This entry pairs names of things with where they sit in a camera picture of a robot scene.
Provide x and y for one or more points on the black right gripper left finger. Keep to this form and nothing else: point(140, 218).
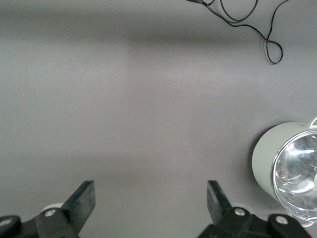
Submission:
point(79, 205)

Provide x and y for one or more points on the glass pot lid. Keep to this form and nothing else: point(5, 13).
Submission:
point(294, 168)

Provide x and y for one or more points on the grey-green cooking pot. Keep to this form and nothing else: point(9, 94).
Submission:
point(263, 158)

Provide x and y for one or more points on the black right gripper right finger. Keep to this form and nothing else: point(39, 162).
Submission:
point(218, 205)

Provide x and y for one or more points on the dark grey table cloth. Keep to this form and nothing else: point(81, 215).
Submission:
point(123, 99)

